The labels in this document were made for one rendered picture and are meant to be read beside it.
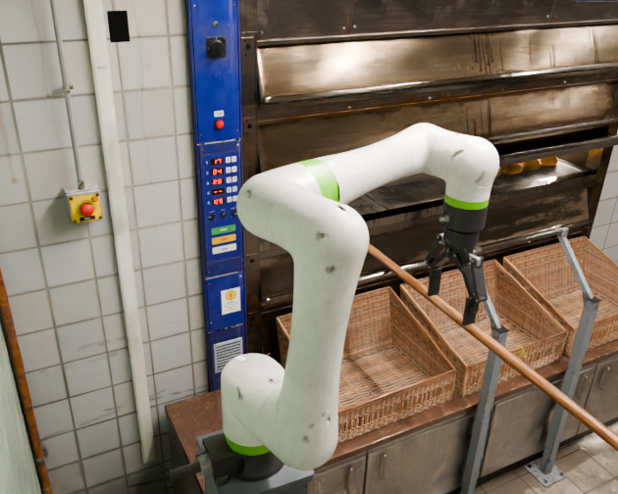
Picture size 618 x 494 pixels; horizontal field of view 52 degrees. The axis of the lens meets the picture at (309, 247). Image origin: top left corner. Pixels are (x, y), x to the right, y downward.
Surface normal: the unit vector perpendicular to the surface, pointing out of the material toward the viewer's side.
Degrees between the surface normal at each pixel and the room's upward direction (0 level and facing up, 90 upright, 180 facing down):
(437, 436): 90
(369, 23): 90
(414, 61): 70
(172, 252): 90
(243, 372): 12
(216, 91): 90
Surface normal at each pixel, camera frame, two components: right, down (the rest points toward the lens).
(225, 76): 0.46, 0.43
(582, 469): 0.03, -0.88
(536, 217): 0.44, 0.10
